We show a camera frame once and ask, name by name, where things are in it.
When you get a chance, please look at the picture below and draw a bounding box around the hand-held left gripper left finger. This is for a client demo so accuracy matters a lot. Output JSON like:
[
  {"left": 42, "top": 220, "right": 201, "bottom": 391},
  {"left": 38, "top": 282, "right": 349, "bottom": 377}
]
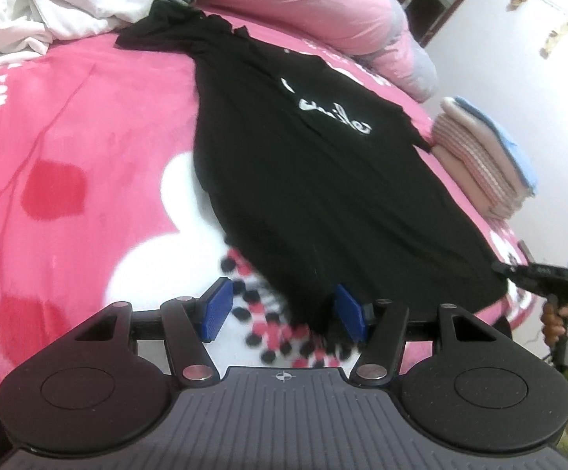
[{"left": 71, "top": 277, "right": 236, "bottom": 389}]

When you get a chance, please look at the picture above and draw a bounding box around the stack of folded clothes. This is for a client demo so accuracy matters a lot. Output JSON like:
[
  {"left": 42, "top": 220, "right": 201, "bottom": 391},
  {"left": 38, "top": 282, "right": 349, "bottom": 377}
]
[{"left": 441, "top": 98, "right": 530, "bottom": 197}]

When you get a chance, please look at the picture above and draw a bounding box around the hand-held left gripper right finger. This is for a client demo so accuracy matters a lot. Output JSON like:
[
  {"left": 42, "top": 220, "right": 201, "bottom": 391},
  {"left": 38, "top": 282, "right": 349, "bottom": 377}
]
[{"left": 332, "top": 283, "right": 512, "bottom": 387}]

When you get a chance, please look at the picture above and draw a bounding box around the dark wooden door frame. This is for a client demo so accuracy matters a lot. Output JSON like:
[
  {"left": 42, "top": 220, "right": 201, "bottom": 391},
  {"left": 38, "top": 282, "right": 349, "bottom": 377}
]
[{"left": 401, "top": 0, "right": 497, "bottom": 47}]

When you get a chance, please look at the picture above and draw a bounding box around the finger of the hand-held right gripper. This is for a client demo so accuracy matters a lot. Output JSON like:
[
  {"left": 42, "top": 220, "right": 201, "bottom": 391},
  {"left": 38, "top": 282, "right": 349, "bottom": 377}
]
[{"left": 491, "top": 260, "right": 534, "bottom": 288}]

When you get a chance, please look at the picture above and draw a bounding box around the wall hook rack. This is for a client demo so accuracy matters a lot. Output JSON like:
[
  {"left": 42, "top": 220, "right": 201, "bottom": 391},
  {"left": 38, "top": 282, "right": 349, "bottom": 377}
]
[{"left": 524, "top": 0, "right": 568, "bottom": 25}]

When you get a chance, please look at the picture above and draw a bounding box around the pink and grey quilt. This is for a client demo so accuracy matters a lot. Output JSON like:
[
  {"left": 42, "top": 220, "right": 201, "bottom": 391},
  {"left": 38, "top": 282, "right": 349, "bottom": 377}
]
[{"left": 178, "top": 0, "right": 439, "bottom": 103}]

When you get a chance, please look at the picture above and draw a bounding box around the beige folded cloth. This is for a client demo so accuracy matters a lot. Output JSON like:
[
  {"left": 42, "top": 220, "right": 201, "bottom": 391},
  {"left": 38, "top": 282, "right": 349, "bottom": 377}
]
[{"left": 436, "top": 152, "right": 505, "bottom": 221}]

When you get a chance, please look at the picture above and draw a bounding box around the person's right hand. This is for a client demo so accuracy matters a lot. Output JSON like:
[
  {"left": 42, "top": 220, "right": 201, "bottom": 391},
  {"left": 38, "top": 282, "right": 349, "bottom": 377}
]
[{"left": 541, "top": 301, "right": 568, "bottom": 348}]

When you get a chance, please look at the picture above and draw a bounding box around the black t-shirt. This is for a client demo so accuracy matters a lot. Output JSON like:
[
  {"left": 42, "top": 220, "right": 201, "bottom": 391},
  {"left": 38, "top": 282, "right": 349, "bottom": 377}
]
[{"left": 117, "top": 1, "right": 507, "bottom": 336}]

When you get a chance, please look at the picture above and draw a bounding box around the pink floral bed blanket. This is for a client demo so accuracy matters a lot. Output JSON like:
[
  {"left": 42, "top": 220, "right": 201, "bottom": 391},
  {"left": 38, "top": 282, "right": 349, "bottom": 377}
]
[{"left": 0, "top": 5, "right": 534, "bottom": 402}]

